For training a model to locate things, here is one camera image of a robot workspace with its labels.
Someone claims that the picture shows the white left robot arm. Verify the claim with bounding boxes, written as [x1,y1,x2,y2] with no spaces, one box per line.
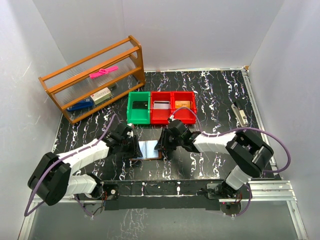
[27,122,143,206]

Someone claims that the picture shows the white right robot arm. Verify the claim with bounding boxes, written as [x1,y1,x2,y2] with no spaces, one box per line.
[154,119,274,199]

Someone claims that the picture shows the white red small box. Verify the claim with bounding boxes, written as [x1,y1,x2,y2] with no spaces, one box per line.
[90,87,112,105]

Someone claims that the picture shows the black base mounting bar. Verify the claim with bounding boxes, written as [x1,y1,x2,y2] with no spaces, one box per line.
[100,179,250,212]

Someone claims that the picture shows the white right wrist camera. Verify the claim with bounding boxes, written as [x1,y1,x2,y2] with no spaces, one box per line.
[168,115,175,122]

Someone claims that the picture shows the gold card with magnetic stripe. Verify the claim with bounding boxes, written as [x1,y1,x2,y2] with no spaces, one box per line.
[174,100,192,109]

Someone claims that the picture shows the red plastic bin middle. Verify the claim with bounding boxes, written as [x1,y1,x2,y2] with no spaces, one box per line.
[150,91,172,125]

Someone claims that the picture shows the grey metal stapler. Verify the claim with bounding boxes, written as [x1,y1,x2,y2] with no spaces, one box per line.
[231,101,249,127]

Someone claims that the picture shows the wooden shelf rack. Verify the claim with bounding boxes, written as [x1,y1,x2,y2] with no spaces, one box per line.
[39,35,146,125]

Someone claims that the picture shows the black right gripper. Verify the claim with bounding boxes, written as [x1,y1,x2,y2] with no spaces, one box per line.
[155,128,183,152]

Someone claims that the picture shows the brown leather card holder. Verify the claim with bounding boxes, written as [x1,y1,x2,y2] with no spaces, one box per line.
[129,140,162,161]

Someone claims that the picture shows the blue stapler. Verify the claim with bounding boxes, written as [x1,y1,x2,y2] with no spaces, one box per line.
[66,98,94,112]

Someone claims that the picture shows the silver card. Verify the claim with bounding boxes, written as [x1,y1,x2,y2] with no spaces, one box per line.
[153,100,171,110]

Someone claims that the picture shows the red plastic bin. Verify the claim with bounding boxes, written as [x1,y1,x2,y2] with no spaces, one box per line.
[150,91,172,125]
[171,91,197,125]

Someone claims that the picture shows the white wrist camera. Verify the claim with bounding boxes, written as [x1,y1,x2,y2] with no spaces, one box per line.
[168,115,175,122]
[126,123,135,138]

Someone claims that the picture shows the dark card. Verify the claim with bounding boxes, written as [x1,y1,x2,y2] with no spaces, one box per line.
[132,101,149,110]

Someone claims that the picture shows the red plastic bin right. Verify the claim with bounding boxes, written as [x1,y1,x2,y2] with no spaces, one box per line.
[171,91,197,125]

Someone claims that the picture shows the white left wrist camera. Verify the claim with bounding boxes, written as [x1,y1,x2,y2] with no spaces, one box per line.
[126,123,135,138]

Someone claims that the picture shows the green plastic bin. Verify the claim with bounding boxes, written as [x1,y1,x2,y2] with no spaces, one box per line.
[126,91,151,125]

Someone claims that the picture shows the pink plastic clip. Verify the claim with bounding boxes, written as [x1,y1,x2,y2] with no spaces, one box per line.
[89,66,119,79]

